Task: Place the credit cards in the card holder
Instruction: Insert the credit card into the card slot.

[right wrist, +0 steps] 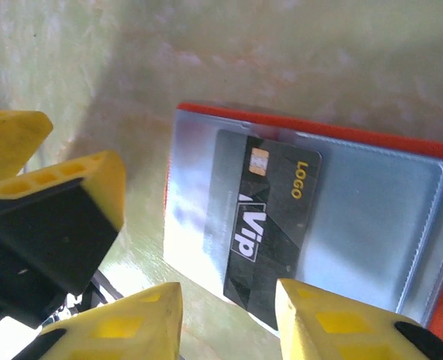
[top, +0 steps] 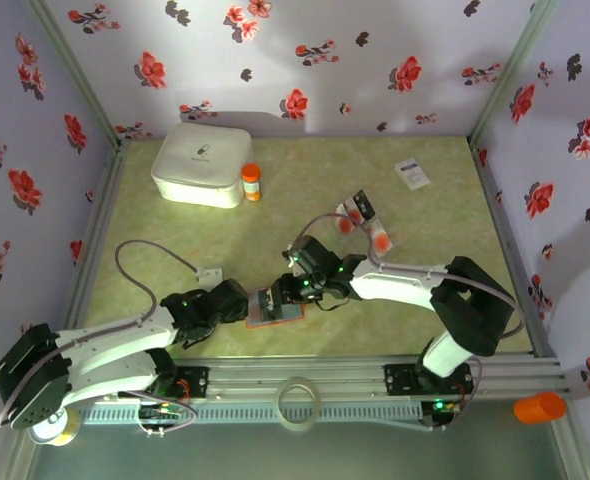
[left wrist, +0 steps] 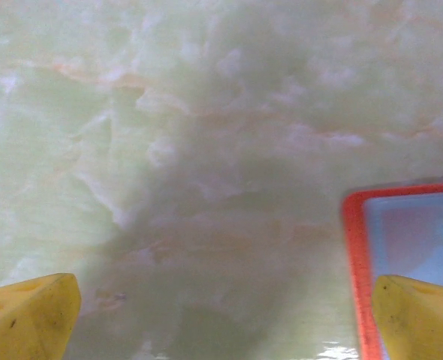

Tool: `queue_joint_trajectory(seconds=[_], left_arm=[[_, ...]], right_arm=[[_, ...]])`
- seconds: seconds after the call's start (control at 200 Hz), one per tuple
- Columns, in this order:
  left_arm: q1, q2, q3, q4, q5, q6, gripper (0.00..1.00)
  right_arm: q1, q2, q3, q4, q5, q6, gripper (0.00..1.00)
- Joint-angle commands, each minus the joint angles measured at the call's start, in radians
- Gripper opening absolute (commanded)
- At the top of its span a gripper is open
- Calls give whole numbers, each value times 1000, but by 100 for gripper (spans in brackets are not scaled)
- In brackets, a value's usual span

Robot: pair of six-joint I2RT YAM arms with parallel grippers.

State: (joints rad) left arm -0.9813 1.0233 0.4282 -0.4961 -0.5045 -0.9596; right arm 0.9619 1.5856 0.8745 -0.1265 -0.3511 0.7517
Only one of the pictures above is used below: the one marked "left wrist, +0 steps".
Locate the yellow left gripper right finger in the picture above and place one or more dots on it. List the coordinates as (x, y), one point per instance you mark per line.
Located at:
(420, 322)

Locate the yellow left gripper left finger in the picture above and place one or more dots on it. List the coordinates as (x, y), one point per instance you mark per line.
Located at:
(26, 322)

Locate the orange card holder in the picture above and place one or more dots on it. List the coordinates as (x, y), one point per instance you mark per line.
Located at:
(356, 243)

